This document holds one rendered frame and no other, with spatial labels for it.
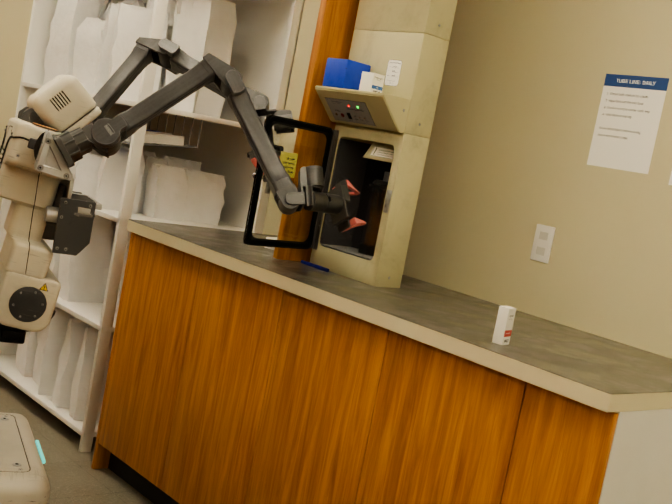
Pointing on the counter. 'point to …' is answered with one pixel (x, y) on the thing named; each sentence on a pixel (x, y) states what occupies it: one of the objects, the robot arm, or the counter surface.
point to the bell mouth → (380, 152)
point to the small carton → (371, 82)
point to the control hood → (388, 118)
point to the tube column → (407, 16)
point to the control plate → (350, 111)
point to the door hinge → (325, 186)
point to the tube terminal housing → (430, 73)
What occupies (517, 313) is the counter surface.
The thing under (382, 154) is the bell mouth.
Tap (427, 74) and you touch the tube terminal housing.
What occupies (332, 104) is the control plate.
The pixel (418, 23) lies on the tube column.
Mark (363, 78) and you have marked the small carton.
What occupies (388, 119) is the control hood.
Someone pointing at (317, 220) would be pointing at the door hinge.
